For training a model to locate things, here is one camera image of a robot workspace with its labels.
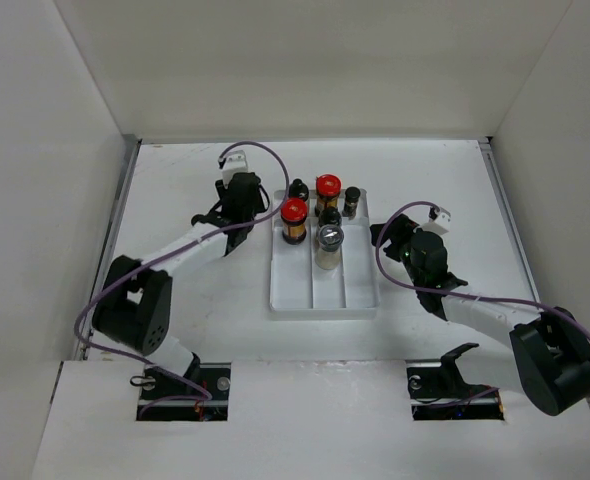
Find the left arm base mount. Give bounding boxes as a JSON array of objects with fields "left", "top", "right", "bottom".
[{"left": 129, "top": 363, "right": 232, "bottom": 423}]

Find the white powder black cap bottle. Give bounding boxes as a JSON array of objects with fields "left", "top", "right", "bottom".
[{"left": 288, "top": 178, "right": 309, "bottom": 202}]

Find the red lid chili sauce jar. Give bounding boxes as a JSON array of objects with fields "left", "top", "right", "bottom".
[{"left": 280, "top": 197, "right": 308, "bottom": 245}]

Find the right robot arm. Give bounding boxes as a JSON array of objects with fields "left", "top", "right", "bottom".
[{"left": 370, "top": 213, "right": 590, "bottom": 416}]

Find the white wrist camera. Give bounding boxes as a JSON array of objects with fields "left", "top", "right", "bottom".
[
  {"left": 421, "top": 207, "right": 451, "bottom": 236},
  {"left": 218, "top": 149, "right": 248, "bottom": 187}
]

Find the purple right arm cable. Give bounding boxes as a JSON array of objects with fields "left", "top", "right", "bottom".
[{"left": 374, "top": 200, "right": 590, "bottom": 399}]

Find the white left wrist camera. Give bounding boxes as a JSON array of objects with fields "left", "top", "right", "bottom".
[{"left": 218, "top": 149, "right": 248, "bottom": 187}]

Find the white plastic organizer tray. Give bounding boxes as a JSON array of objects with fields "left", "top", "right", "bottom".
[{"left": 269, "top": 189, "right": 380, "bottom": 320}]

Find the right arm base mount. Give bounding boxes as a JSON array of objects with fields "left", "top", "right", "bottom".
[{"left": 406, "top": 342, "right": 504, "bottom": 421}]

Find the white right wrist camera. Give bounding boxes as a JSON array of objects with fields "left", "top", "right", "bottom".
[{"left": 421, "top": 207, "right": 451, "bottom": 236}]

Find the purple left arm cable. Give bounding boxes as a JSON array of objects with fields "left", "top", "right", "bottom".
[{"left": 73, "top": 140, "right": 291, "bottom": 419}]

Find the clear lid pepper grinder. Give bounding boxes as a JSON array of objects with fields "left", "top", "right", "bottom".
[{"left": 315, "top": 224, "right": 344, "bottom": 270}]

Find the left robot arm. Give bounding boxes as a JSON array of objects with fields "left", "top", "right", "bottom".
[{"left": 92, "top": 172, "right": 268, "bottom": 399}]

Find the black knob cap bottle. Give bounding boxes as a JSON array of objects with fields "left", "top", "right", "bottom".
[{"left": 318, "top": 206, "right": 342, "bottom": 228}]

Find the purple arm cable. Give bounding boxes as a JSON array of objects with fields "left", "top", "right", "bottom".
[
  {"left": 73, "top": 140, "right": 291, "bottom": 419},
  {"left": 374, "top": 200, "right": 590, "bottom": 399}
]

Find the black lid spice bottle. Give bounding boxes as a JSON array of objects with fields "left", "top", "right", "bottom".
[{"left": 343, "top": 186, "right": 361, "bottom": 219}]

